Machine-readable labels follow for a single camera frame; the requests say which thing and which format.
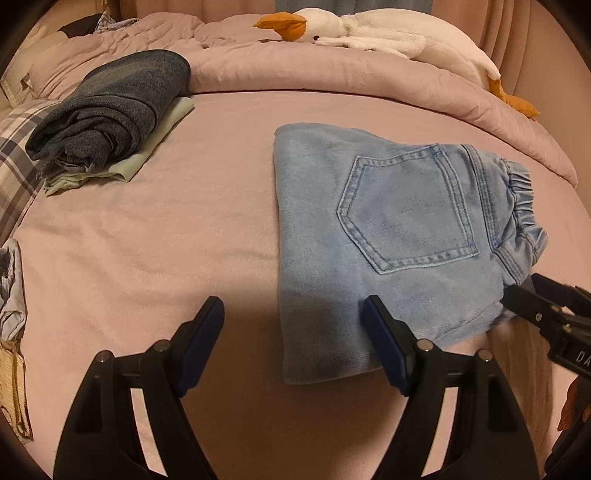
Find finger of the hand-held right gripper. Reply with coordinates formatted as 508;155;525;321
501;285;573;340
530;273;591;311

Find dark blue folded pants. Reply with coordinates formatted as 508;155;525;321
25;50;192;178

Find pink bed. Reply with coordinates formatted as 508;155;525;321
0;88;591;480

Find person's right hand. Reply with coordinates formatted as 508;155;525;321
558;378;583;432

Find plaid pillow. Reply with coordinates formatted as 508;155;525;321
0;99;63;243

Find light green folded cloth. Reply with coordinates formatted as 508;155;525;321
44;95;195;197

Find pink duvet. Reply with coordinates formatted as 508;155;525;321
30;14;579;188

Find pink curtain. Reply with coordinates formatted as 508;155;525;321
475;0;548;100

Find white goose plush toy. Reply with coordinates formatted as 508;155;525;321
253;7;541;119

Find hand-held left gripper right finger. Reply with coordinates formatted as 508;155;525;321
361;295;540;480

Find light blue denim pants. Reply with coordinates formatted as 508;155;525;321
274;122;550;386

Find checked crumpled garment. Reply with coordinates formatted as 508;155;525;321
58;11;140;38

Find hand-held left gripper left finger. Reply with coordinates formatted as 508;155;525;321
53;296;225;480

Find grey blue crumpled cloth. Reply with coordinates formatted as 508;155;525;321
0;237;27;343

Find clothes at left bed edge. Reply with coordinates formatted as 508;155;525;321
0;339;34;445

